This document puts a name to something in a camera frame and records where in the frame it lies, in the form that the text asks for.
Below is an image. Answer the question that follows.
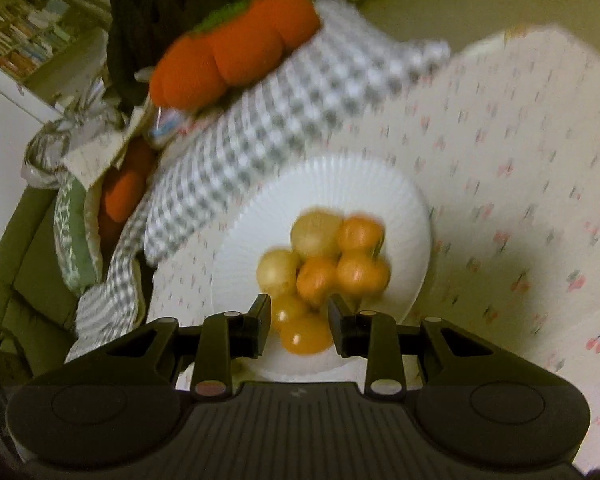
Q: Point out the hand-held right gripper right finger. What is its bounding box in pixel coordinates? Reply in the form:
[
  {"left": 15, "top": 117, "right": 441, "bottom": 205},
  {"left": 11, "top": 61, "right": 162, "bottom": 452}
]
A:
[{"left": 327, "top": 294, "right": 531, "bottom": 402}]

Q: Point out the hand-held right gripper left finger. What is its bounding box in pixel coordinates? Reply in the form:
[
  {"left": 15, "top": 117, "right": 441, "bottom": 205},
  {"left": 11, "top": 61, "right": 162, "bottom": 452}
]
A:
[{"left": 65, "top": 294, "right": 272, "bottom": 402}]

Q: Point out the orange tomato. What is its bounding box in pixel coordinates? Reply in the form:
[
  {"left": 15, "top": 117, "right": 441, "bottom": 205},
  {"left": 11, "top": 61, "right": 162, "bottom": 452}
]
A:
[
  {"left": 279, "top": 312, "right": 335, "bottom": 356},
  {"left": 296, "top": 256, "right": 340, "bottom": 307},
  {"left": 271, "top": 294, "right": 311, "bottom": 331}
]

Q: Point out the large yellow tomato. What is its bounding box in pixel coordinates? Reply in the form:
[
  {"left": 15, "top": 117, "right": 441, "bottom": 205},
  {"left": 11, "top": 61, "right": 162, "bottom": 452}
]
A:
[
  {"left": 256, "top": 249, "right": 302, "bottom": 297},
  {"left": 290, "top": 210, "right": 343, "bottom": 259}
]

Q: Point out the white ribbed plate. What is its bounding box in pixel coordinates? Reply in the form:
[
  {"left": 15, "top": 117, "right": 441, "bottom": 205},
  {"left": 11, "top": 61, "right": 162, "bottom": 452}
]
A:
[{"left": 211, "top": 155, "right": 433, "bottom": 378}]

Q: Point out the grey checkered blanket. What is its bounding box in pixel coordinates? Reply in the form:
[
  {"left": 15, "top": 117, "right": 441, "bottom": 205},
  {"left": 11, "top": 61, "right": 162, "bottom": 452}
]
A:
[{"left": 65, "top": 200, "right": 156, "bottom": 363}]

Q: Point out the small orange pumpkin cushion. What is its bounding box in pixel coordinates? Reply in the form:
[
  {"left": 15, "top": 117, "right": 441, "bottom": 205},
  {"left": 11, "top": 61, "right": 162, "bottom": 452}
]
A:
[{"left": 100, "top": 137, "right": 157, "bottom": 223}]

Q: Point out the green embroidered pillow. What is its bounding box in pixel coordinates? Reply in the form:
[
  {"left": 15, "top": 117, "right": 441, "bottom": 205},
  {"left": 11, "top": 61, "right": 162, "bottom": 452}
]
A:
[{"left": 54, "top": 175, "right": 105, "bottom": 297}]

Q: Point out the grey checkered pillow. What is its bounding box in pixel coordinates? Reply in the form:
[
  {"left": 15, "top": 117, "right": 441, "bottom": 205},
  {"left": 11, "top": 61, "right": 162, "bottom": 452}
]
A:
[{"left": 142, "top": 0, "right": 451, "bottom": 266}]

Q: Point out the plastic bag with pink packets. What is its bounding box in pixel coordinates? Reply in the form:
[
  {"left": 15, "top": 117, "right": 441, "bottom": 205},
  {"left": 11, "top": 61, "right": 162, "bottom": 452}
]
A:
[{"left": 147, "top": 105, "right": 193, "bottom": 150}]

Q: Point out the floral cloth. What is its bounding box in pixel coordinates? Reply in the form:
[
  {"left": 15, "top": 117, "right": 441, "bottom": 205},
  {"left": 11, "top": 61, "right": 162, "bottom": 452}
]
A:
[{"left": 60, "top": 105, "right": 156, "bottom": 183}]

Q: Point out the green sofa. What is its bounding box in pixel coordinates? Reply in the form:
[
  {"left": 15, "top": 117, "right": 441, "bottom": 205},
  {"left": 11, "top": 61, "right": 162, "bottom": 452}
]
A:
[{"left": 0, "top": 185, "right": 83, "bottom": 381}]

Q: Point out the dark bag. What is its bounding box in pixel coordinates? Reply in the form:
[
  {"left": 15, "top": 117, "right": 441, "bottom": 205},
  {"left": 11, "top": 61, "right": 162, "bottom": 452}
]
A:
[{"left": 0, "top": 327, "right": 33, "bottom": 401}]

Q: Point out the large orange pumpkin cushion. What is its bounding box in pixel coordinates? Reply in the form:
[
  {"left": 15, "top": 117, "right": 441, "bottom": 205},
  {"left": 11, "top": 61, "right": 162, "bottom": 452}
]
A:
[{"left": 149, "top": 0, "right": 322, "bottom": 111}]

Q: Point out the crumpled clear plastic bag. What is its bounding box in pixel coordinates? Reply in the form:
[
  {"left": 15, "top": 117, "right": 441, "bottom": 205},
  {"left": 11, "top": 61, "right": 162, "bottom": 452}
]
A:
[{"left": 20, "top": 120, "right": 83, "bottom": 188}]

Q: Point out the black coat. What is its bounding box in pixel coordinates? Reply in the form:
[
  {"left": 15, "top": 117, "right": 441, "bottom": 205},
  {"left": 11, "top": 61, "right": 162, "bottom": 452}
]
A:
[{"left": 105, "top": 0, "right": 246, "bottom": 111}]

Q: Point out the white bookshelf with books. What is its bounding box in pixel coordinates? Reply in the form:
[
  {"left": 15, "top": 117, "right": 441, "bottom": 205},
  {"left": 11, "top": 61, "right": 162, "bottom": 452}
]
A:
[{"left": 0, "top": 0, "right": 108, "bottom": 123}]

